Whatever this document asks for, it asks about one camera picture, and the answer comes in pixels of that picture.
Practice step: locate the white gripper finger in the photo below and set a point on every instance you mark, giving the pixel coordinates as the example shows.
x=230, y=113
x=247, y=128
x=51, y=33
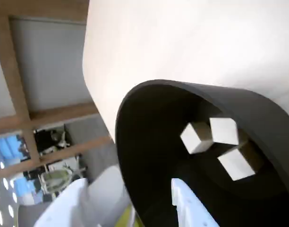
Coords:
x=62, y=208
x=194, y=210

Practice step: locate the white cube block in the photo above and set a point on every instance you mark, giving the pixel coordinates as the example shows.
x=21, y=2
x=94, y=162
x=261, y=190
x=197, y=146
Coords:
x=194, y=139
x=223, y=131
x=237, y=163

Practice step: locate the black round pot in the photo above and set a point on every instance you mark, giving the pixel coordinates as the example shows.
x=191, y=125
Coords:
x=158, y=142

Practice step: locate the green mesh office chair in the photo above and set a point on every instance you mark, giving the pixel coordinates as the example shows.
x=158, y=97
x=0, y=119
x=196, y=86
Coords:
x=56, y=179

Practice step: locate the grey chair backrest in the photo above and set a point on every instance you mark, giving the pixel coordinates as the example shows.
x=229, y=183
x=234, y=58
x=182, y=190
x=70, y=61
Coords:
x=106, y=186

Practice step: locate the wooden partition frame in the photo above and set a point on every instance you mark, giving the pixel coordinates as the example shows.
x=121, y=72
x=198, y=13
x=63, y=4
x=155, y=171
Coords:
x=19, y=94

